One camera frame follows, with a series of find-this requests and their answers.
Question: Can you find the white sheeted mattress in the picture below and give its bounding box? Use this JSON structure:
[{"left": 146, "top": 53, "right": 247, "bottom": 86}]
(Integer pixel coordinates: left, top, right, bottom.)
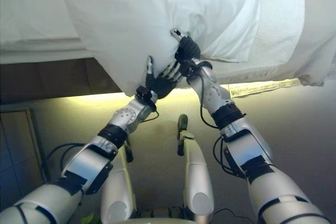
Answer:
[{"left": 0, "top": 0, "right": 93, "bottom": 65}]

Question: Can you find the silver right robot leg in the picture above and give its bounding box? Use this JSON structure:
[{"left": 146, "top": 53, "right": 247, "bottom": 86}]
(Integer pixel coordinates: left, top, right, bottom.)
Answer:
[{"left": 177, "top": 129, "right": 215, "bottom": 223}]

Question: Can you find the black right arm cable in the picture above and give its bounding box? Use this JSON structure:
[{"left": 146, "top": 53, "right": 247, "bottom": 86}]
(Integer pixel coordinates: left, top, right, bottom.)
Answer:
[{"left": 198, "top": 73, "right": 246, "bottom": 179}]

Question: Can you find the white floor mat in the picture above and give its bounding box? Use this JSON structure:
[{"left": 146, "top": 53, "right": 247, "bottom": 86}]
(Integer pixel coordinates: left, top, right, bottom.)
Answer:
[{"left": 227, "top": 77, "right": 301, "bottom": 99}]

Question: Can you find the green plant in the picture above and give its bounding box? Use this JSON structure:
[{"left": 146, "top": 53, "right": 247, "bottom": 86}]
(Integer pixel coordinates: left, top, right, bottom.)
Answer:
[{"left": 79, "top": 211, "right": 102, "bottom": 224}]

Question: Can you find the silver robot leg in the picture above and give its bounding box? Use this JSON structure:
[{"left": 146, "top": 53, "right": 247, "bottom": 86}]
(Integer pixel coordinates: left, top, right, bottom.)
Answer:
[
  {"left": 177, "top": 129, "right": 215, "bottom": 223},
  {"left": 101, "top": 142, "right": 138, "bottom": 224}
]

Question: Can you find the dark right robot foot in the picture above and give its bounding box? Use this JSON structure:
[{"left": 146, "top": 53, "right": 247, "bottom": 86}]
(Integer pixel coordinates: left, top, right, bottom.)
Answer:
[{"left": 177, "top": 114, "right": 189, "bottom": 132}]

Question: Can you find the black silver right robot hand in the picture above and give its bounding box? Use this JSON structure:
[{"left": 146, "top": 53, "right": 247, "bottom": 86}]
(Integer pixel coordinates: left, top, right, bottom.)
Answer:
[{"left": 170, "top": 28, "right": 202, "bottom": 63}]

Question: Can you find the wooden nightstand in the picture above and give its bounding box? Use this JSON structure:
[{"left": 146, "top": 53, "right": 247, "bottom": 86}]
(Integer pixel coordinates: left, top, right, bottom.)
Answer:
[{"left": 0, "top": 108, "right": 51, "bottom": 186}]

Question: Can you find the silver robot torso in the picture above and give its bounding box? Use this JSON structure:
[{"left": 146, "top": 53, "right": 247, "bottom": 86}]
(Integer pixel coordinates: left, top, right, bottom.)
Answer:
[{"left": 125, "top": 217, "right": 193, "bottom": 224}]

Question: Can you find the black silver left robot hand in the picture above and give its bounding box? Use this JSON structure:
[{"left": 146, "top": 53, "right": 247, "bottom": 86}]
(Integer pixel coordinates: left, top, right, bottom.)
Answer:
[{"left": 145, "top": 56, "right": 184, "bottom": 101}]

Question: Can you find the dark wooden bed frame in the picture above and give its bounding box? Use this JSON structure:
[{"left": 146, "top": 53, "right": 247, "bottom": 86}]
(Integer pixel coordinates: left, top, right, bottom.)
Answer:
[{"left": 0, "top": 58, "right": 124, "bottom": 105}]

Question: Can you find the silver left robot leg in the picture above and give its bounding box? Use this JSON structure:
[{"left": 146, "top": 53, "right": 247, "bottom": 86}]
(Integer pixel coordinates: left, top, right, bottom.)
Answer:
[{"left": 101, "top": 142, "right": 138, "bottom": 224}]

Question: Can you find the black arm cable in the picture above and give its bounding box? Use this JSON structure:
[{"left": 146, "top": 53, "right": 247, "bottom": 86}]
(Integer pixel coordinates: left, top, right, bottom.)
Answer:
[
  {"left": 46, "top": 102, "right": 160, "bottom": 175},
  {"left": 198, "top": 73, "right": 246, "bottom": 179}
]

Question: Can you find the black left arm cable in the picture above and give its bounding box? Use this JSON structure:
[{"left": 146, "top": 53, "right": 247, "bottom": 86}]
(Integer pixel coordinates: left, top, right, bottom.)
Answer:
[{"left": 46, "top": 102, "right": 160, "bottom": 175}]

